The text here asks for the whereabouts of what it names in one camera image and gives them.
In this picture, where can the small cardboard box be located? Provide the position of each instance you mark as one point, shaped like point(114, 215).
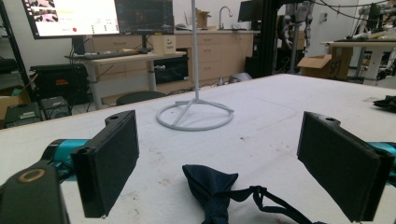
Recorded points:
point(164, 44)

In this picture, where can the grey bench power supply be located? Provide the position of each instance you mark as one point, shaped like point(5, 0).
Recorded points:
point(21, 115)
point(54, 107)

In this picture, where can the black round stool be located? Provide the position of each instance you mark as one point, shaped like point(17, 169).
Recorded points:
point(138, 97)

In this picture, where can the wooden cabinet row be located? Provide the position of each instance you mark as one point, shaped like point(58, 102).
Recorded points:
point(218, 53)

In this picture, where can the dark computer monitor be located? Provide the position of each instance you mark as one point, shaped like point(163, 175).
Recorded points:
point(143, 15)

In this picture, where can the large bright computer monitor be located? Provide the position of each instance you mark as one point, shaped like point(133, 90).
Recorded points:
point(74, 15)

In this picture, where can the metal sink faucet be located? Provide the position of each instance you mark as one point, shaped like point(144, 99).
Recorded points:
point(221, 15)

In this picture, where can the white foam board mat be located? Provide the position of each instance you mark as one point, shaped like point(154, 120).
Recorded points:
point(264, 109)

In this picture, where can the black keyboard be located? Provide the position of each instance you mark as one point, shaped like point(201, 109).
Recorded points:
point(102, 55)

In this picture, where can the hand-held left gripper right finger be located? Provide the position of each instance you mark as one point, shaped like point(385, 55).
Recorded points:
point(339, 165)

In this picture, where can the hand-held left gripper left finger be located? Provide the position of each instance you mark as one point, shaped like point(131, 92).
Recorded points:
point(106, 161)

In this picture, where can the open cardboard box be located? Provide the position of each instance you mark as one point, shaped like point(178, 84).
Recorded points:
point(323, 67)

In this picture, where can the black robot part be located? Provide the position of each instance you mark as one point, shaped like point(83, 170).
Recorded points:
point(211, 186)

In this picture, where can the white work table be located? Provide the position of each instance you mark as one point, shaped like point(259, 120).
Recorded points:
point(373, 45)

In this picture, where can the brown cardboard box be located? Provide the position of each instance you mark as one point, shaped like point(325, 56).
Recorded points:
point(9, 102)

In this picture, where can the white-legged wooden desk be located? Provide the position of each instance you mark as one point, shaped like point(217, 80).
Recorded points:
point(124, 58)

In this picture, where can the black metal frame post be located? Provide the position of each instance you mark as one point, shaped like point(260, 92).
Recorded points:
point(267, 37)
point(14, 46)

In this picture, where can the black equipment case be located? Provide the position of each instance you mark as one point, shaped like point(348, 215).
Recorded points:
point(59, 84)

